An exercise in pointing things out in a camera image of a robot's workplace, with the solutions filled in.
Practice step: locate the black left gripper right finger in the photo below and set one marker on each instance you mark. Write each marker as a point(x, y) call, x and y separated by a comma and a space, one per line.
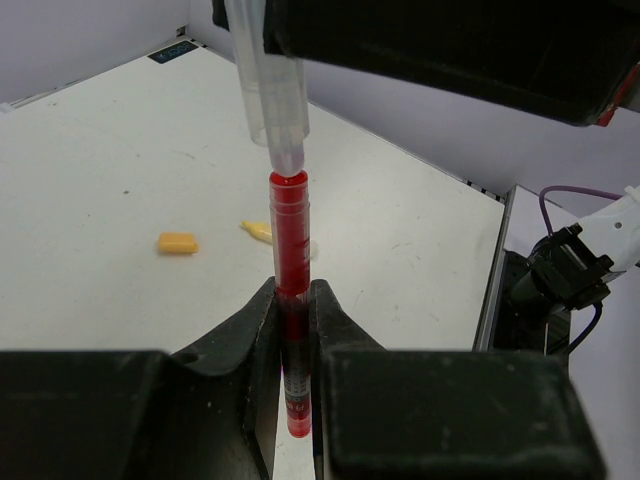
point(406, 414)

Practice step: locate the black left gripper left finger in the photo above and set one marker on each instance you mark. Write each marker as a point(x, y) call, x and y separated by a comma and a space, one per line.
point(207, 411)

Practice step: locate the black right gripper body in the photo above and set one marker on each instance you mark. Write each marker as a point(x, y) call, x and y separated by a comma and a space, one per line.
point(569, 61)

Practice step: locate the red gel pen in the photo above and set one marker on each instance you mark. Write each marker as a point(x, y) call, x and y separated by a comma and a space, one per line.
point(289, 205)

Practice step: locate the clear pen cap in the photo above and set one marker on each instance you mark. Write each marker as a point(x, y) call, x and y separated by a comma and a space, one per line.
point(273, 89)

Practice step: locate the yellow cap near tape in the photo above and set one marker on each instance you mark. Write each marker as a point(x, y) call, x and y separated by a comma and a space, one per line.
point(177, 243)

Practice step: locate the yellow highlighter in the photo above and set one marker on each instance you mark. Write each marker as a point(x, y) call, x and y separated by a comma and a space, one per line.
point(262, 232)

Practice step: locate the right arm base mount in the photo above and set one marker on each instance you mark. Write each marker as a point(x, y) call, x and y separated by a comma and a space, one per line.
point(524, 319)

